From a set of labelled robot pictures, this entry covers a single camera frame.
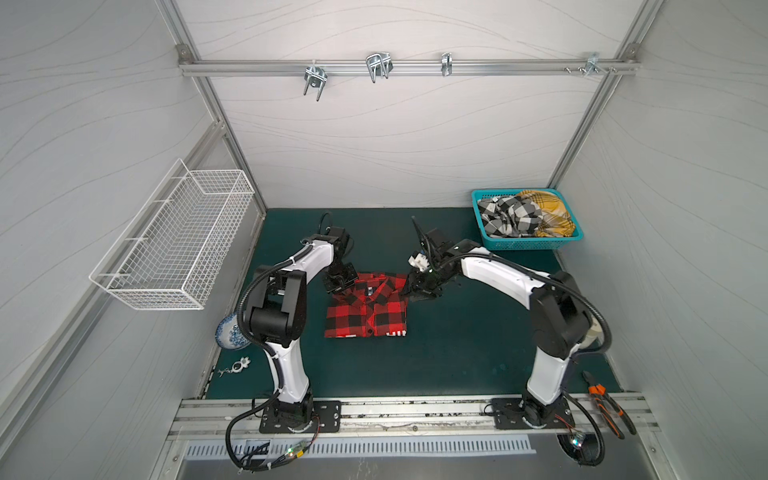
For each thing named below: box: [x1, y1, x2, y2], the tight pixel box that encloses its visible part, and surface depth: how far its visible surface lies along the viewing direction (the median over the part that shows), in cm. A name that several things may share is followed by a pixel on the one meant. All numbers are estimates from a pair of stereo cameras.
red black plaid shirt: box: [324, 272, 407, 338], surface depth 90 cm
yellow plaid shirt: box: [516, 190, 575, 238], surface depth 106 cm
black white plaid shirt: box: [478, 195, 543, 237], surface depth 107 cm
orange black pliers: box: [582, 371, 637, 439], surface depth 76 cm
